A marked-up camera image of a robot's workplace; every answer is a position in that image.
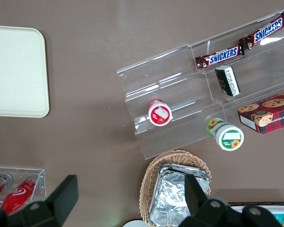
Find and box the red lid yogurt cup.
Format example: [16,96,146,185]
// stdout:
[148,98,174,127]

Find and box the small black snack box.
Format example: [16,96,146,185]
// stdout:
[214,65,241,97]

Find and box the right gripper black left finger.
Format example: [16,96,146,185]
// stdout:
[22,175,79,227]

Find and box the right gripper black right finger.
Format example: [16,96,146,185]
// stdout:
[179,175,230,227]

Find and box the aluminium foil container stack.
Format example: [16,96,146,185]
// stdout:
[148,162,212,224]

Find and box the light wicker oval basket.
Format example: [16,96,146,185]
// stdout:
[139,149,213,224]

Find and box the red tartan cookie box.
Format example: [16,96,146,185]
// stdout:
[237,89,284,135]

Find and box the clear acrylic bottle rack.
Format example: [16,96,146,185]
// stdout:
[0,166,47,210]

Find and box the clear acrylic stepped display stand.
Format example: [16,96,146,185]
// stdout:
[116,9,284,159]

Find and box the green sunflower lid cup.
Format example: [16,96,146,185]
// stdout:
[205,117,245,151]

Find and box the Snickers chocolate bar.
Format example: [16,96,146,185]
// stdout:
[195,45,246,71]
[239,13,284,51]

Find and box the cream plastic serving tray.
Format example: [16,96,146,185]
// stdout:
[0,25,50,118]

